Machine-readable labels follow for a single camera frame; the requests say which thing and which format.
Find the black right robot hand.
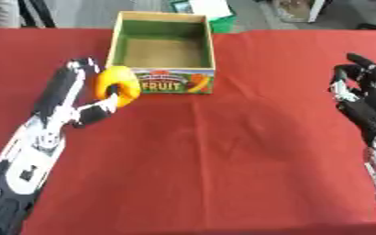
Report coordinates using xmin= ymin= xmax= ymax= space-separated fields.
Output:
xmin=327 ymin=52 xmax=376 ymax=149

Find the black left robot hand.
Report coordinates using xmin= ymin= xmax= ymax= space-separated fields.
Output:
xmin=30 ymin=55 xmax=124 ymax=129

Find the green bin with white sheet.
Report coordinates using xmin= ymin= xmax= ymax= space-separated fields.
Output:
xmin=167 ymin=0 xmax=238 ymax=34

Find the yellow toy fruit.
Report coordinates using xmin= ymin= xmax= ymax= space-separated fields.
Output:
xmin=93 ymin=65 xmax=143 ymax=108

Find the black tripod leg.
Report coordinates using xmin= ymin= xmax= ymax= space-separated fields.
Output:
xmin=16 ymin=0 xmax=59 ymax=28

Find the cardboard box with green inside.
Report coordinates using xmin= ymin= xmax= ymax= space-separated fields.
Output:
xmin=105 ymin=11 xmax=217 ymax=95

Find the white furniture leg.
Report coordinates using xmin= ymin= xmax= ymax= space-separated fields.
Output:
xmin=306 ymin=0 xmax=328 ymax=24

